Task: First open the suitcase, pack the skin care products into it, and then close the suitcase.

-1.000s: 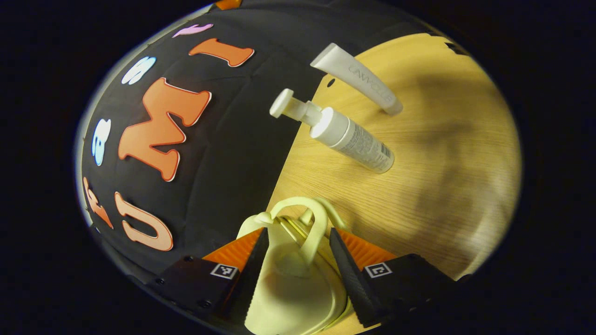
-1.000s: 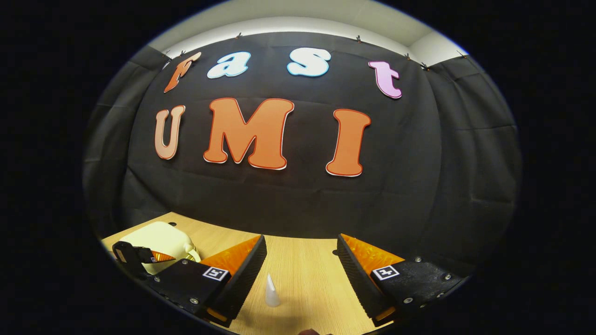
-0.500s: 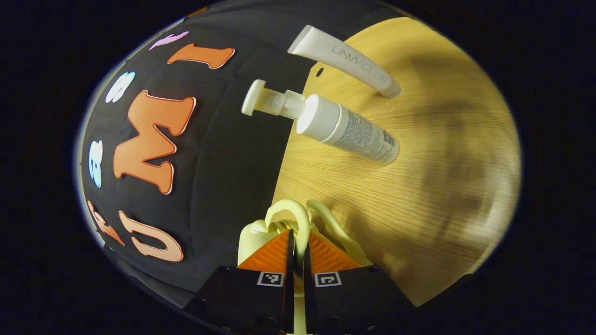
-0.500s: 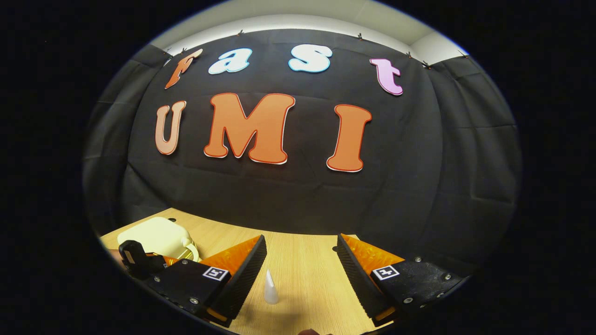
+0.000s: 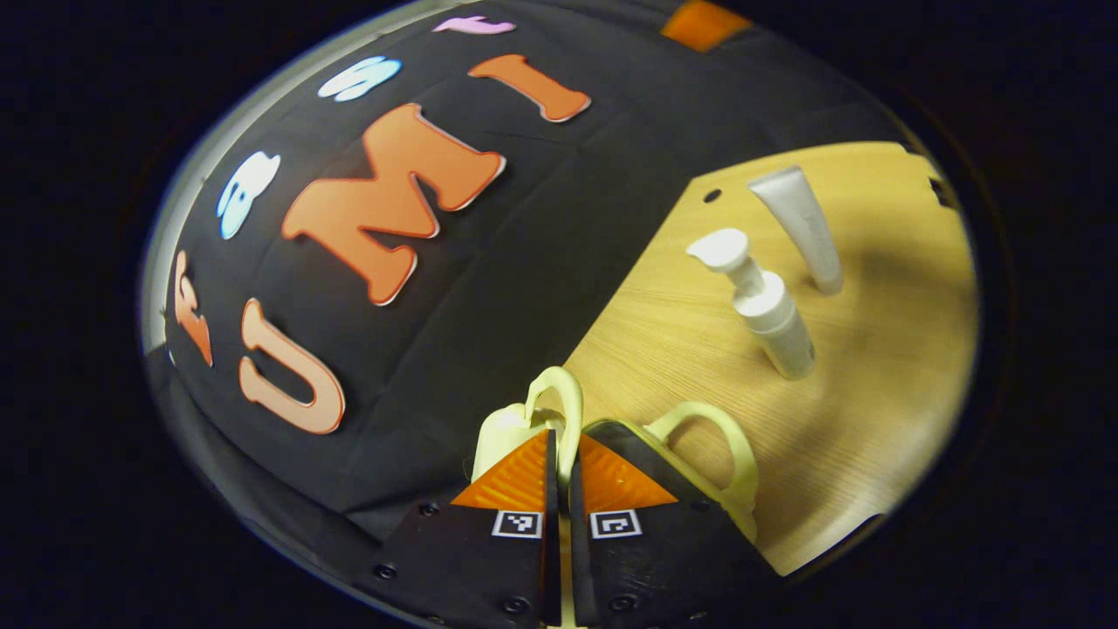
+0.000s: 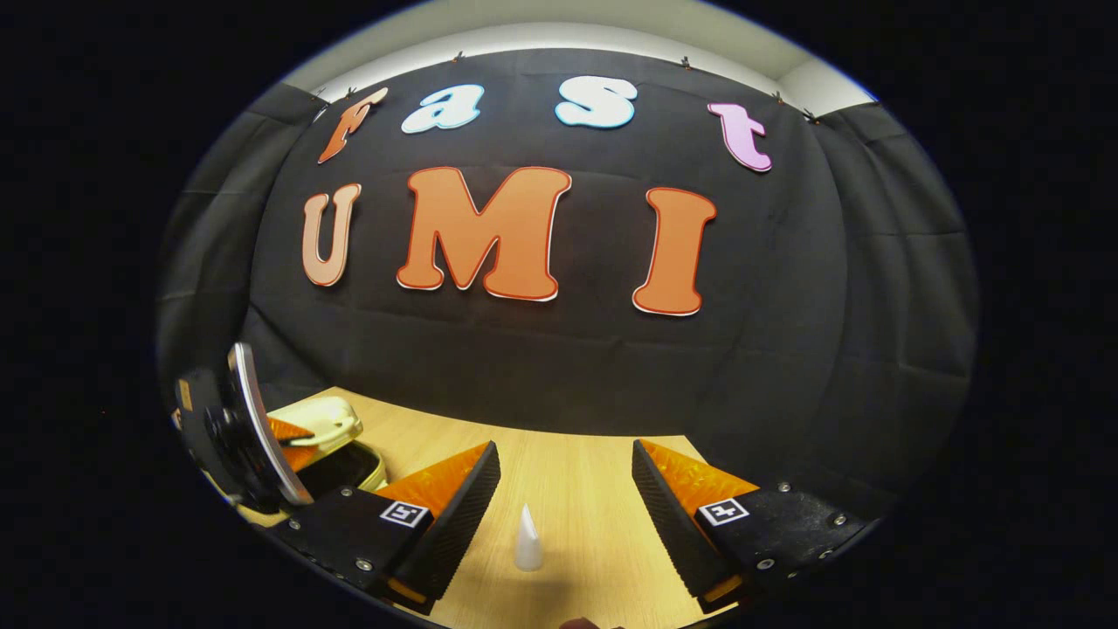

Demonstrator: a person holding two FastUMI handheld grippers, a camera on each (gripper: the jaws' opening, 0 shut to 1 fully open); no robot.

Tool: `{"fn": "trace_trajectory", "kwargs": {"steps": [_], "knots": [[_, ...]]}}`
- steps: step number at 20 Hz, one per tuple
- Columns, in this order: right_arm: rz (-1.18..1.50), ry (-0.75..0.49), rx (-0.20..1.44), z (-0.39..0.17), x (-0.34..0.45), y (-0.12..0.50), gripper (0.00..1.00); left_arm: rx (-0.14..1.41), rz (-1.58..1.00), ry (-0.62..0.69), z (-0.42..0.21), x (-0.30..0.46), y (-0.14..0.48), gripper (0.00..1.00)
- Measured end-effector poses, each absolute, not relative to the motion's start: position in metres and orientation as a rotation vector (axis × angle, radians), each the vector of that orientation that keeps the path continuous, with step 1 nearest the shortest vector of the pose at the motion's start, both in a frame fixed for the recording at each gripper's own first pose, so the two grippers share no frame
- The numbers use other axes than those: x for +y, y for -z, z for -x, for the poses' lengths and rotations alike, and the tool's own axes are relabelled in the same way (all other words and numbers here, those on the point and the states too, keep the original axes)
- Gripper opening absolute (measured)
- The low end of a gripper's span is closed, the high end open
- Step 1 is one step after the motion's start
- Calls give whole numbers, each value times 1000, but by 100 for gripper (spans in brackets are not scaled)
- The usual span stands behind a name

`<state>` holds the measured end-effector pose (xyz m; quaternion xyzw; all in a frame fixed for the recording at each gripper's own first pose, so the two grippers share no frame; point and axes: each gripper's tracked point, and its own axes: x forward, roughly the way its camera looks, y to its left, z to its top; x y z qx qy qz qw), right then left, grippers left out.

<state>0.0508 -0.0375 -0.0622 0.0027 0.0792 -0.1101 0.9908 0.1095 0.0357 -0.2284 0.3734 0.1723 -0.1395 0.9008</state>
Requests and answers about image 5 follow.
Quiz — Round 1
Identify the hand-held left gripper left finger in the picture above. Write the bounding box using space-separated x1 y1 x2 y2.
354 428 560 629

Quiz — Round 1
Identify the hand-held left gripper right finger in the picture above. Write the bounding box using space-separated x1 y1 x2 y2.
568 432 783 629

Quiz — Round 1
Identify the pale yellow suitcase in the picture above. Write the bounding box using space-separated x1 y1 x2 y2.
472 365 763 629

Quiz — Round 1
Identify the white pump bottle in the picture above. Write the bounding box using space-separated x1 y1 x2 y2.
686 229 817 382

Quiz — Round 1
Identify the white squeeze tube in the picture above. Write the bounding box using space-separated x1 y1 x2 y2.
749 165 845 297

